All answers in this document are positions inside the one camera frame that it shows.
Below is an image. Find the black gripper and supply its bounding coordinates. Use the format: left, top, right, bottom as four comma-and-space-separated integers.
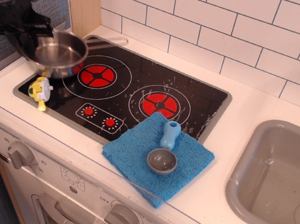
0, 0, 54, 60

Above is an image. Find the stainless steel pot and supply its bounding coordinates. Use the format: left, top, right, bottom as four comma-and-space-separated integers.
24, 25, 129, 88

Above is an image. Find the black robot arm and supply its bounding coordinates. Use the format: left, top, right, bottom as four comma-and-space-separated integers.
0, 0, 53, 60

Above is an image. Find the yellow white toy timer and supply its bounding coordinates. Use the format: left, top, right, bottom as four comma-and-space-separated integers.
28, 68, 54, 112

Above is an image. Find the black toy stovetop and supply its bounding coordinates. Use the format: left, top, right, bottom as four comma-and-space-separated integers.
7, 25, 239, 162

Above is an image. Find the grey left oven knob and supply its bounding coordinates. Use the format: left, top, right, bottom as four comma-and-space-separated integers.
7, 141, 35, 170

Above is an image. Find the grey oven knob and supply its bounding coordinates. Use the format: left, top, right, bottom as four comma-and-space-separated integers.
7, 141, 35, 170
104, 204, 139, 224

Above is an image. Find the blue folded cloth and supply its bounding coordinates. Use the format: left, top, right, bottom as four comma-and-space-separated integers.
102, 113, 215, 208

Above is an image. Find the white toy oven front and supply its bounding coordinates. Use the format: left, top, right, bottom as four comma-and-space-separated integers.
0, 128, 200, 224

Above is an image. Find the blue grey measuring scoop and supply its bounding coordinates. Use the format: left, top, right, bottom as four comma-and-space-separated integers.
146, 121, 181, 175

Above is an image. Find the grey right oven knob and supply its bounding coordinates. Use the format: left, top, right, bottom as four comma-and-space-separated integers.
104, 204, 139, 224

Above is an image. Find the grey sink basin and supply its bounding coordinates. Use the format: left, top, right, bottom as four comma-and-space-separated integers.
225, 120, 300, 224

